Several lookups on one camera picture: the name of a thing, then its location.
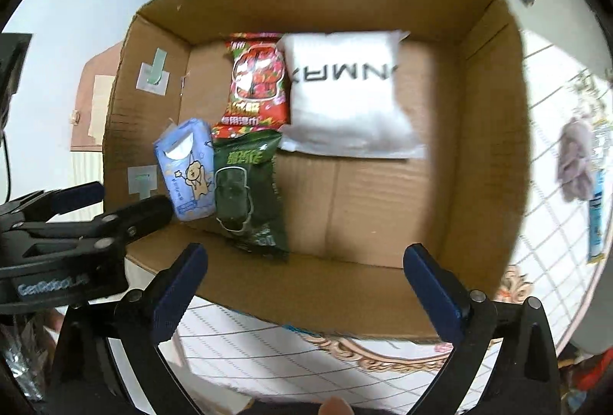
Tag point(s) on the blue long packet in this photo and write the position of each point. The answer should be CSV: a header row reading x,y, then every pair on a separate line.
x,y
597,214

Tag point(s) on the grey plush toy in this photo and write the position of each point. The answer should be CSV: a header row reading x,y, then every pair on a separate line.
x,y
574,166

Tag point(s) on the green wet wipes pack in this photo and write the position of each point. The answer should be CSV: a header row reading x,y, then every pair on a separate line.
x,y
244,195

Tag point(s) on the red snack packet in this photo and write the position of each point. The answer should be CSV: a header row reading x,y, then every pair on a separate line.
x,y
256,80

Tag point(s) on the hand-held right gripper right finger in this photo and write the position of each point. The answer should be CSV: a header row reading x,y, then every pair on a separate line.
x,y
428,288

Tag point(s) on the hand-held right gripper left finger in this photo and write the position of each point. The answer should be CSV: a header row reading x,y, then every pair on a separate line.
x,y
184,283

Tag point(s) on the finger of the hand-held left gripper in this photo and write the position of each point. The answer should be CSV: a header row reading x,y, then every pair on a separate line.
x,y
139,215
72,198

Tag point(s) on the person's right hand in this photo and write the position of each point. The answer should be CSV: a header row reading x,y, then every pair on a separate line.
x,y
335,408

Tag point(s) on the blue tissue pack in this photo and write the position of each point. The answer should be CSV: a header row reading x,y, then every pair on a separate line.
x,y
187,175

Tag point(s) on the brown cardboard box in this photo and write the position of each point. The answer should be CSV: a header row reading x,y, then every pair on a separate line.
x,y
383,214

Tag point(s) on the white pillow pack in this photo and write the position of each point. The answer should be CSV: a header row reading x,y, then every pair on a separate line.
x,y
345,118

